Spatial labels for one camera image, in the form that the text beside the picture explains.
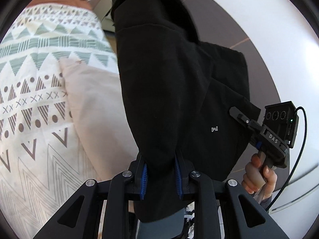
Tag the white bedside storage box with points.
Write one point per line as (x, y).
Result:
(103, 12)

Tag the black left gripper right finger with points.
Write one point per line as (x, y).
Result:
(195, 186)

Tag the patterned white bed quilt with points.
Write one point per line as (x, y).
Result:
(42, 158)

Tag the beige pillow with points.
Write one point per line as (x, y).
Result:
(96, 106)

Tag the person right hand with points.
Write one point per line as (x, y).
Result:
(253, 180)

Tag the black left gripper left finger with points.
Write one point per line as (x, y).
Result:
(124, 187)

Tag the black large garment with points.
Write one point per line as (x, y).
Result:
(177, 93)

